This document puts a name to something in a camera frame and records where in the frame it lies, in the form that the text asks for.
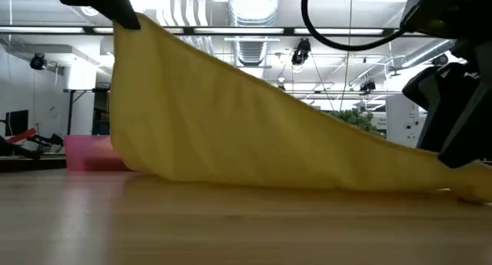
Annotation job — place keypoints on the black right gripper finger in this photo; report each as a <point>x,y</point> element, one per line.
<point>449,100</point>
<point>473,134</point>

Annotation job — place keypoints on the black monitor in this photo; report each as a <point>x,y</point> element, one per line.
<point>17,123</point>

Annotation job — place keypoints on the black ceiling spotlight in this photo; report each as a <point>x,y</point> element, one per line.
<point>38,61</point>
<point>368,86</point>
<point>440,60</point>
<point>301,52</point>

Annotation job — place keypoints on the black overhead beam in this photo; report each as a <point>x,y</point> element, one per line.
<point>230,30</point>

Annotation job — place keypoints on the pink translucent plastic tray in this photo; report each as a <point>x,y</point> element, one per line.
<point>88,153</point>

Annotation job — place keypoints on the green artificial potted plant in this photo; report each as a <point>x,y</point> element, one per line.
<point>357,119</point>

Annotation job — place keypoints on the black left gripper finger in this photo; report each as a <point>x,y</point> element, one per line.
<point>121,15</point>

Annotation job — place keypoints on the yellow microfiber towel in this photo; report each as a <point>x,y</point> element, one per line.
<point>230,134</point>

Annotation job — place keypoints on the white pillar with sockets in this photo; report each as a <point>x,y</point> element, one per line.
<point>403,119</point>

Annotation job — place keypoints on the black aluminium rig frame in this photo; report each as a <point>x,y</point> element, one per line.
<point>30,163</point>

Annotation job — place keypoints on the black background table frame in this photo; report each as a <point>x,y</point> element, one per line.
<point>70,111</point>

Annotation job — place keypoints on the red and white board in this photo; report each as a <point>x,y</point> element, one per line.
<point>23,135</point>

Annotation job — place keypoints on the black background robot arm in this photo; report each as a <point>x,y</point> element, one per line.
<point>46,139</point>

